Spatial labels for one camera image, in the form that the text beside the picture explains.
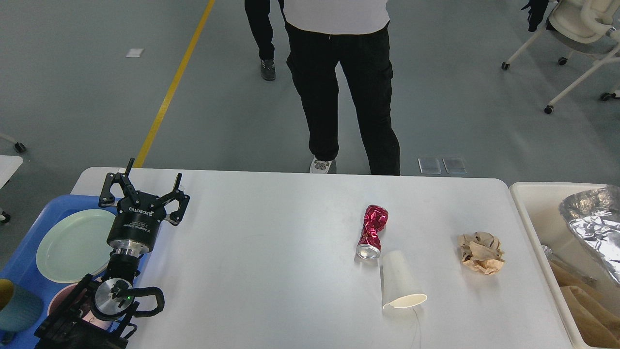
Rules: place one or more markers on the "clear floor plate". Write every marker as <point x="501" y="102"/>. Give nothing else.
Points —
<point x="430" y="166"/>
<point x="455" y="165"/>

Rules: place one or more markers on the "white paper cup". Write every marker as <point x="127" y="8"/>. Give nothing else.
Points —
<point x="400" y="290"/>

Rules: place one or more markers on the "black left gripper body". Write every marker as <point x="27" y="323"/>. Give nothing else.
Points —
<point x="137" y="224"/>

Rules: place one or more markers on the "pink HOME mug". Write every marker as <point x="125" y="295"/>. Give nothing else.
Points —
<point x="60" y="298"/>

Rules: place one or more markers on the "black garment on chair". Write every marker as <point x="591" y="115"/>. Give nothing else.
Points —
<point x="536" y="11"/>

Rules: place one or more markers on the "teal mug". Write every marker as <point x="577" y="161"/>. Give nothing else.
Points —
<point x="19" y="308"/>

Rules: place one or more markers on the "white side table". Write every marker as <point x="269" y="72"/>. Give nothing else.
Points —
<point x="8" y="166"/>

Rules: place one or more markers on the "clear floor plate left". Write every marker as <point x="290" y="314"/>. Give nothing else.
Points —
<point x="430" y="166"/>

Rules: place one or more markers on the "person in dark sneakers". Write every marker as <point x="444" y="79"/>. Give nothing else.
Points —
<point x="257" y="12"/>

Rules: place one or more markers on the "beige plastic bin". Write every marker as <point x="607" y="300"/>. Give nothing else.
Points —
<point x="537" y="204"/>

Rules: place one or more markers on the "mint green plate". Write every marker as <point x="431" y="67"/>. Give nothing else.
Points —
<point x="76" y="246"/>

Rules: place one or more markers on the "white office chair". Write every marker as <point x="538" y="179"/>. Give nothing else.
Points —
<point x="586" y="27"/>

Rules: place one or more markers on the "aluminium foil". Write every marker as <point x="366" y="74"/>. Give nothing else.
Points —
<point x="593" y="217"/>

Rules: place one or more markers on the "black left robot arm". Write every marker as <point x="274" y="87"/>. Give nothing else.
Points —
<point x="97" y="314"/>

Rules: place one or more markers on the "blue plastic tray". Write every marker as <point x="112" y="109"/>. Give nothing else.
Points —
<point x="22" y="268"/>

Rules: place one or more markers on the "crushed red can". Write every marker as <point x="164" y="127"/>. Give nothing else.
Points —
<point x="374" y="221"/>

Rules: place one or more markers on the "brown paper bag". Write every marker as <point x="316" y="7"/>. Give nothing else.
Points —
<point x="597" y="326"/>

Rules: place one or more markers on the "chair caster at left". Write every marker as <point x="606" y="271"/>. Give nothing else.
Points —
<point x="19" y="147"/>

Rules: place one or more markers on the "clear floor plate right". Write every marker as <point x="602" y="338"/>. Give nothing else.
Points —
<point x="455" y="165"/>

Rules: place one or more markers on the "brown paper ball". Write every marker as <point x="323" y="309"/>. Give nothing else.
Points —
<point x="481" y="252"/>

